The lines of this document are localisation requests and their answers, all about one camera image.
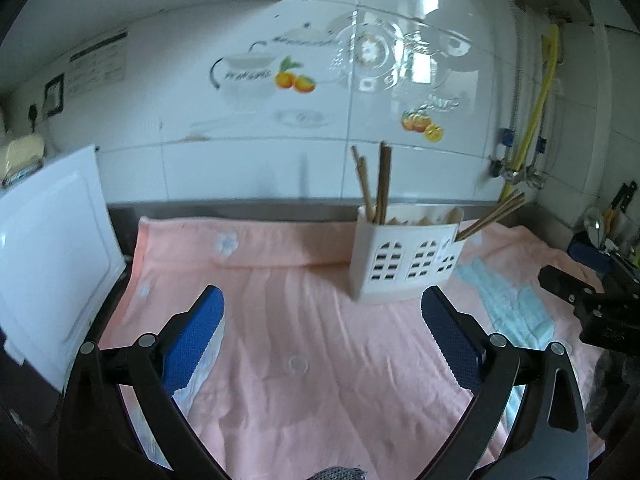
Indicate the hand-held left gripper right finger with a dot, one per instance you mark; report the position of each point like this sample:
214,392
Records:
452,345

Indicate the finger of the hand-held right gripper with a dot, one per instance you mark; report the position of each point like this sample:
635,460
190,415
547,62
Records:
565,285
615,322

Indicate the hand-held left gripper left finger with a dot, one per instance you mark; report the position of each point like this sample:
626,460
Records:
197,340

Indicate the white house-shaped chopstick holder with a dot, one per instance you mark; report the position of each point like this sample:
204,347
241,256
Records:
400,265

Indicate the blue utensil rack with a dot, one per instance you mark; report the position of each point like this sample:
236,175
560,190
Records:
587,255

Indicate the metal spoon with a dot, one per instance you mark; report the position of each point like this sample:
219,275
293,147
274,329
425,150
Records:
595,222

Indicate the pink towel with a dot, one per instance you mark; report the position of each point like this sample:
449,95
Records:
300,320

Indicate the metal pipe valve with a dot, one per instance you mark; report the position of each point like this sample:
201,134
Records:
517,174

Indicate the white cutting board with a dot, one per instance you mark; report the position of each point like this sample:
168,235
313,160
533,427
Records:
50,260

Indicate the yellow gas pipe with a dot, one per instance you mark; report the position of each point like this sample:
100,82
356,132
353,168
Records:
542,95

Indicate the black wall socket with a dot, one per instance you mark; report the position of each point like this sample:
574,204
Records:
54,96

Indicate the white wall notice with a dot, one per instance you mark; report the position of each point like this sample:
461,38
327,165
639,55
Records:
97,65

